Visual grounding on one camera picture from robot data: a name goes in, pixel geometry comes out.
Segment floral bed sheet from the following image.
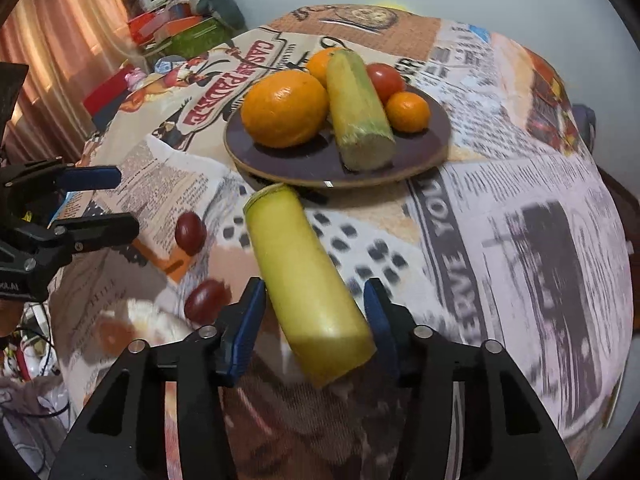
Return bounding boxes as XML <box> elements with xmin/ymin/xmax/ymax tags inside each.
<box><xmin>0</xmin><ymin>375</ymin><xmax>76</xmax><ymax>466</ymax></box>

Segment red flat box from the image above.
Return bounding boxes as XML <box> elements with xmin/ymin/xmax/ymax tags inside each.
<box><xmin>82</xmin><ymin>65</ymin><xmax>136</xmax><ymax>121</ymax></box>

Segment large orange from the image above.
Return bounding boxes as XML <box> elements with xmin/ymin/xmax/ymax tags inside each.
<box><xmin>241</xmin><ymin>70</ymin><xmax>330</xmax><ymax>149</ymax></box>
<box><xmin>305</xmin><ymin>47</ymin><xmax>351</xmax><ymax>88</ymax></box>

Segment small tangerine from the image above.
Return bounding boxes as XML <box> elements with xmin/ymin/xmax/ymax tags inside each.
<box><xmin>385</xmin><ymin>91</ymin><xmax>432</xmax><ymax>133</ymax></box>

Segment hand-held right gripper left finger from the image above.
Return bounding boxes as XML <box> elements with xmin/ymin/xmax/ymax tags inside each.
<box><xmin>47</xmin><ymin>276</ymin><xmax>267</xmax><ymax>480</ymax></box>

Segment orange curtain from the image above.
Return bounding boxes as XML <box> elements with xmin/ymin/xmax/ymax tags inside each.
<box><xmin>0</xmin><ymin>0</ymin><xmax>131</xmax><ymax>161</ymax></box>

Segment pale green corn cob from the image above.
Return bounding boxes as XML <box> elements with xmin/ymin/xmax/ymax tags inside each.
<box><xmin>243</xmin><ymin>184</ymin><xmax>377</xmax><ymax>389</ymax></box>

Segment white and blue cloth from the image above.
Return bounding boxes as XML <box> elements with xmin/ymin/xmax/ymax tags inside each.
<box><xmin>152</xmin><ymin>55</ymin><xmax>186</xmax><ymax>76</ymax></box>

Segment red gift box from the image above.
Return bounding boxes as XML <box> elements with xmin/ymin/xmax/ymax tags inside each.
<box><xmin>127</xmin><ymin>5</ymin><xmax>171</xmax><ymax>43</ymax></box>

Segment dark purple plate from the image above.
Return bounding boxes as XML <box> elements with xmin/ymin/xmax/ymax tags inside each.
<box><xmin>223</xmin><ymin>77</ymin><xmax>453</xmax><ymax>188</ymax></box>

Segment dark red grape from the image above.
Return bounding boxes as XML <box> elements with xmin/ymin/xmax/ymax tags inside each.
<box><xmin>184</xmin><ymin>279</ymin><xmax>228</xmax><ymax>323</ymax></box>
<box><xmin>175</xmin><ymin>211</ymin><xmax>207</xmax><ymax>256</ymax></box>

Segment orange cardboard box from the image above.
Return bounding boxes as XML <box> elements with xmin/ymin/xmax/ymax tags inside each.
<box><xmin>155</xmin><ymin>15</ymin><xmax>203</xmax><ymax>36</ymax></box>

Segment dark blue bag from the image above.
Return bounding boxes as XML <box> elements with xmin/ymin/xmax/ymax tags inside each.
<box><xmin>570</xmin><ymin>104</ymin><xmax>598</xmax><ymax>153</ymax></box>

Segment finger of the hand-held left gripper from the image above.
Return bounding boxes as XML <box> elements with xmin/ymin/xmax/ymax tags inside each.
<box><xmin>30</xmin><ymin>160</ymin><xmax>122</xmax><ymax>201</ymax></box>
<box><xmin>54</xmin><ymin>212</ymin><xmax>141</xmax><ymax>257</ymax></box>

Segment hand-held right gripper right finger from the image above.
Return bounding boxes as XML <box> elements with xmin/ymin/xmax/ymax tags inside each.
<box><xmin>363</xmin><ymin>278</ymin><xmax>573</xmax><ymax>480</ymax></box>

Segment tangled white cables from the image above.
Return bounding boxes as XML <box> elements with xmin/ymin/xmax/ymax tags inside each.
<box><xmin>2</xmin><ymin>305</ymin><xmax>63</xmax><ymax>418</ymax></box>

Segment green patterned box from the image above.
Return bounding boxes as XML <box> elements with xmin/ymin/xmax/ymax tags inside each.
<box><xmin>165</xmin><ymin>17</ymin><xmax>233</xmax><ymax>58</ymax></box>

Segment yellow corn cob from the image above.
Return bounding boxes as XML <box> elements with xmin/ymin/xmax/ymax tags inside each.
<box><xmin>326</xmin><ymin>50</ymin><xmax>396</xmax><ymax>171</ymax></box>

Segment red tomato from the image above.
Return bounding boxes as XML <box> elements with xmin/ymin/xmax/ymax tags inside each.
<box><xmin>366</xmin><ymin>62</ymin><xmax>407</xmax><ymax>103</ymax></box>

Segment newspaper print tablecloth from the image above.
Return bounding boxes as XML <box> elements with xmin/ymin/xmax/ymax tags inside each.
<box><xmin>47</xmin><ymin>4</ymin><xmax>636</xmax><ymax>480</ymax></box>

